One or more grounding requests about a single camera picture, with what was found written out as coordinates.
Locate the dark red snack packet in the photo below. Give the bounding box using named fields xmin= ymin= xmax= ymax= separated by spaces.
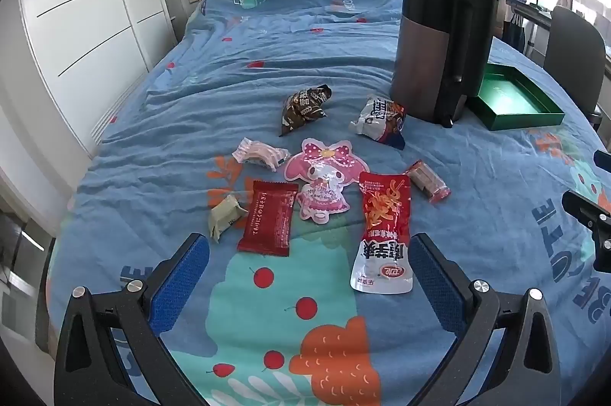
xmin=237 ymin=180 xmax=299 ymax=257

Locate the pink bunny shaped packet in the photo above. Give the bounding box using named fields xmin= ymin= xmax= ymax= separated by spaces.
xmin=285 ymin=139 xmax=369 ymax=224

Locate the green tray box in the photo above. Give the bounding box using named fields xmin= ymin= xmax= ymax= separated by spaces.
xmin=467 ymin=63 xmax=565 ymax=131

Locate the clear wafer packet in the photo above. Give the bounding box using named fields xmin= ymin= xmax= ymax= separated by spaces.
xmin=406 ymin=160 xmax=451 ymax=203

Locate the black and brown kettle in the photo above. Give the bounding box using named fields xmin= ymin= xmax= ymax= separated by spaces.
xmin=390 ymin=0 xmax=499 ymax=129

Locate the pink striped candy packet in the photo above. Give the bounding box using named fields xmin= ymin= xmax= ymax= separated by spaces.
xmin=232 ymin=138 xmax=291 ymax=171

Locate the white wardrobe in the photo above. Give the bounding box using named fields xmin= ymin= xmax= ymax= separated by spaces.
xmin=0 ymin=0 xmax=179 ymax=159

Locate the brown snack packet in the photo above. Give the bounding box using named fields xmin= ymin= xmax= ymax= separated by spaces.
xmin=279 ymin=85 xmax=332 ymax=136

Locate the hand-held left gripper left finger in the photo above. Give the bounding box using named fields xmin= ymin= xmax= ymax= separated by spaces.
xmin=53 ymin=233 xmax=211 ymax=406

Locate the black chair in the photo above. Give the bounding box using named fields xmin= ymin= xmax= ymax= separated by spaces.
xmin=544 ymin=5 xmax=607 ymax=130

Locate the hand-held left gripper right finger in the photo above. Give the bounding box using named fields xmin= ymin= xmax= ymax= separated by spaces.
xmin=408 ymin=233 xmax=561 ymax=406

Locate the white blue snack packet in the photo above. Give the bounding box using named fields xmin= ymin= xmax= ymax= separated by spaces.
xmin=348 ymin=95 xmax=407 ymax=149

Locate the dark desk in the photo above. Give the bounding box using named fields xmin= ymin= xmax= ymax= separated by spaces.
xmin=506 ymin=0 xmax=554 ymax=25

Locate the blue printed bedspread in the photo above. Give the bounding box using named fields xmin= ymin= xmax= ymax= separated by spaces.
xmin=48 ymin=0 xmax=611 ymax=406

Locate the small beige snack packet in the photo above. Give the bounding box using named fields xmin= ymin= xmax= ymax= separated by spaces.
xmin=207 ymin=193 xmax=249 ymax=243

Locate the dark hanging bag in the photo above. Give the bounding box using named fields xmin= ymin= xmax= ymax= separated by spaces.
xmin=503 ymin=15 xmax=526 ymax=49

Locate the long red white snack packet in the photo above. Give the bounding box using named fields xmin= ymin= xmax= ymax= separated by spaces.
xmin=350 ymin=171 xmax=414 ymax=293

